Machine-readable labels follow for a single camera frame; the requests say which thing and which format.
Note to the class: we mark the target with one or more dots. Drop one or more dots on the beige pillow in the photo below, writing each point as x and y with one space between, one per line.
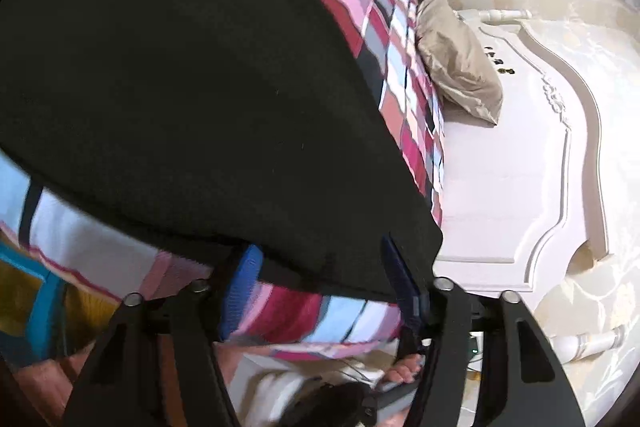
456 61

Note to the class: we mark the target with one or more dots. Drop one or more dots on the black pants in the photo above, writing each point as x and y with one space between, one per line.
205 126

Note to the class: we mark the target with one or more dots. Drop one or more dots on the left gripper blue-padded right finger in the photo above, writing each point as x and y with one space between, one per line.
409 298

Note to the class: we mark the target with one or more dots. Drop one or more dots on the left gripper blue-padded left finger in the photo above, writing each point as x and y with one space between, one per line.
239 290

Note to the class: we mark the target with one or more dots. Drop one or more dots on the plaid pink red bedspread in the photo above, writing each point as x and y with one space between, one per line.
291 324

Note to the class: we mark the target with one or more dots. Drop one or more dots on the cream carved headboard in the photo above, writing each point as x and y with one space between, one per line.
546 202

